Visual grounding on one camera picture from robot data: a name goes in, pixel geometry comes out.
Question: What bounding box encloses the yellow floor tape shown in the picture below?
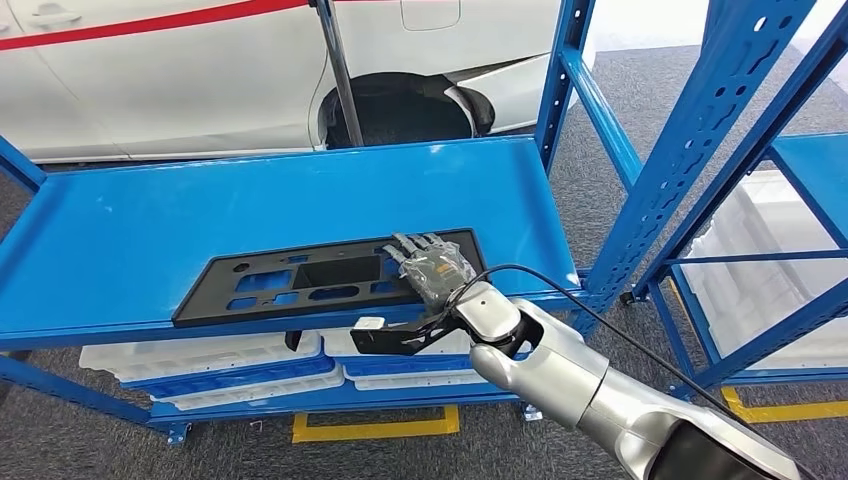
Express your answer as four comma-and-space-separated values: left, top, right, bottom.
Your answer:
720, 387, 848, 425
291, 405, 462, 444

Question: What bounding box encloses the black car wheel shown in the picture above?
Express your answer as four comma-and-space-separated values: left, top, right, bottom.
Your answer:
316, 71, 497, 150

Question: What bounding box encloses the blue plastic bin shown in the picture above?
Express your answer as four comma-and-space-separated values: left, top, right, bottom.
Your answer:
122, 356, 336, 391
334, 354, 475, 379

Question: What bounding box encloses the blue metal shelf rack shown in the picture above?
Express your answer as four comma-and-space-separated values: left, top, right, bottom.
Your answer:
619, 19, 848, 402
0, 0, 819, 446

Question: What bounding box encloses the white car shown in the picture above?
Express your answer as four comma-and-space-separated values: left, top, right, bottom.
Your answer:
0, 0, 598, 164

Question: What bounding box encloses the black plastic panel part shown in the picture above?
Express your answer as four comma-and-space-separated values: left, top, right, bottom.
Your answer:
170, 228, 488, 329

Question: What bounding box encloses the grey metal pole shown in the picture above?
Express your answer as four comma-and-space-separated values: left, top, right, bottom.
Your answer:
309, 0, 366, 148

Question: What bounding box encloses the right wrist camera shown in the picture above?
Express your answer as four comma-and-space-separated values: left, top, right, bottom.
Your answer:
349, 315, 465, 357

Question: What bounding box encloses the white plastic bin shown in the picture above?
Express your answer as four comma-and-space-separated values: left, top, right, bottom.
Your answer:
344, 367, 488, 392
79, 331, 323, 384
150, 365, 346, 412
682, 251, 848, 372
319, 326, 475, 359
685, 168, 848, 313

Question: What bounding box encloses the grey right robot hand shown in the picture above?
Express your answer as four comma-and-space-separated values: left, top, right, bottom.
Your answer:
382, 231, 478, 314

